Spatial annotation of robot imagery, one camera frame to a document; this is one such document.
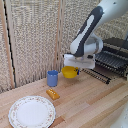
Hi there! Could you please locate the blue cup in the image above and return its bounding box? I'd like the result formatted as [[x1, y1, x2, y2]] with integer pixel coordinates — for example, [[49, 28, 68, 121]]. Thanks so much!
[[46, 70, 60, 88]]

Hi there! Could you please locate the yellow orange block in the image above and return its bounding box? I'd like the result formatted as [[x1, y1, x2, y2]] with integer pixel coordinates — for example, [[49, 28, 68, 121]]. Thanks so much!
[[45, 88, 61, 101]]

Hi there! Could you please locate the white floral rim plate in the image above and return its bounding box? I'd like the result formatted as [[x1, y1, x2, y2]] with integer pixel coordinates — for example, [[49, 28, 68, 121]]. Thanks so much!
[[7, 95, 57, 128]]

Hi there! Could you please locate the black wire dish rack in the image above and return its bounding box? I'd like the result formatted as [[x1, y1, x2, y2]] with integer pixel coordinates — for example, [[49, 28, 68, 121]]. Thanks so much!
[[79, 36, 128, 85]]

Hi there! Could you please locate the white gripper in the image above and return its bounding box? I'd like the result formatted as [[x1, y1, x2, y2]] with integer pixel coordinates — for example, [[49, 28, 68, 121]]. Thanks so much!
[[63, 52, 96, 76]]

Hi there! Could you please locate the yellow bowl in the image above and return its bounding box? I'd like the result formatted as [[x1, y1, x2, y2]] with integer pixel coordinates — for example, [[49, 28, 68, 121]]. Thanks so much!
[[61, 65, 80, 79]]

